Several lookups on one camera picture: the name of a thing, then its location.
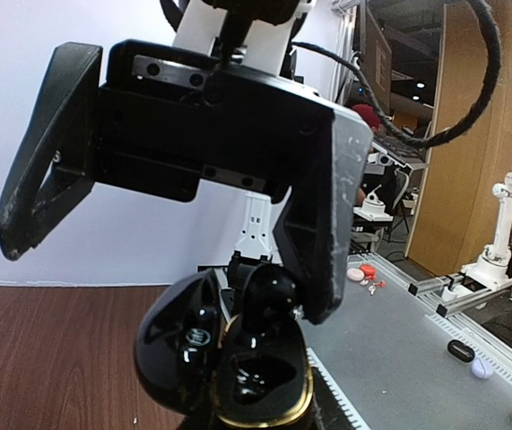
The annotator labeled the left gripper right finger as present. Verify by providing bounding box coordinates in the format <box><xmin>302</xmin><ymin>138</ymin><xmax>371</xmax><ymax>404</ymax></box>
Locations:
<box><xmin>312</xmin><ymin>367</ymin><xmax>363</xmax><ymax>430</ymax></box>

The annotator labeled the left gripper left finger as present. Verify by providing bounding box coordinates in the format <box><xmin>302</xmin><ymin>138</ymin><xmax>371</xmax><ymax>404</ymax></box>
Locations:
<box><xmin>178</xmin><ymin>411</ymin><xmax>213</xmax><ymax>430</ymax></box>

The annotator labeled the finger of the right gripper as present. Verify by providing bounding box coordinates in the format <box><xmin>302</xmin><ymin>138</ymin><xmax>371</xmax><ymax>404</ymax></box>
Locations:
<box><xmin>0</xmin><ymin>42</ymin><xmax>103</xmax><ymax>261</ymax></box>
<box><xmin>273</xmin><ymin>107</ymin><xmax>372</xmax><ymax>323</ymax></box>

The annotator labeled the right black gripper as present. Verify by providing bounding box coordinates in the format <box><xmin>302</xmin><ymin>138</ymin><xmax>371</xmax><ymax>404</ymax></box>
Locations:
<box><xmin>92</xmin><ymin>39</ymin><xmax>334</xmax><ymax>202</ymax></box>

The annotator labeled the black earbud charging case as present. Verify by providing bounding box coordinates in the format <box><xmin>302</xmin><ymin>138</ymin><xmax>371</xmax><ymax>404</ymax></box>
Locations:
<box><xmin>134</xmin><ymin>270</ymin><xmax>316</xmax><ymax>429</ymax></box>

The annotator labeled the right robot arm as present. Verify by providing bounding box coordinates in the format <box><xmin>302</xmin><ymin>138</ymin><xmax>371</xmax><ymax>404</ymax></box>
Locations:
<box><xmin>0</xmin><ymin>1</ymin><xmax>373</xmax><ymax>324</ymax></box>

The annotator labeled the red and pink earbud case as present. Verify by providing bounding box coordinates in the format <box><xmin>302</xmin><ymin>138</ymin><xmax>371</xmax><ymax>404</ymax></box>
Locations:
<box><xmin>346</xmin><ymin>264</ymin><xmax>386</xmax><ymax>296</ymax></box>

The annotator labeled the black case on far table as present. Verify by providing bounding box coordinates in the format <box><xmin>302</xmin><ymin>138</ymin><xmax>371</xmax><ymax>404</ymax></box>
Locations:
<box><xmin>447</xmin><ymin>340</ymin><xmax>475</xmax><ymax>363</ymax></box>

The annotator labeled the purple case on far table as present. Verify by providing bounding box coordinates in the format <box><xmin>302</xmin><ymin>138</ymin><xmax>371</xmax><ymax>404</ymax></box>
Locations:
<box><xmin>471</xmin><ymin>357</ymin><xmax>494</xmax><ymax>380</ymax></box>

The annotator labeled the person in background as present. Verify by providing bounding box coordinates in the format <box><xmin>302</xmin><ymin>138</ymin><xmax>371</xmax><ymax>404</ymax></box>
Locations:
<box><xmin>349</xmin><ymin>103</ymin><xmax>412</xmax><ymax>216</ymax></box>

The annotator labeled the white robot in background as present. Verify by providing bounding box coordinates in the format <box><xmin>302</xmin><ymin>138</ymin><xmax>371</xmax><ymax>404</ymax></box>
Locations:
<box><xmin>407</xmin><ymin>166</ymin><xmax>512</xmax><ymax>314</ymax></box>

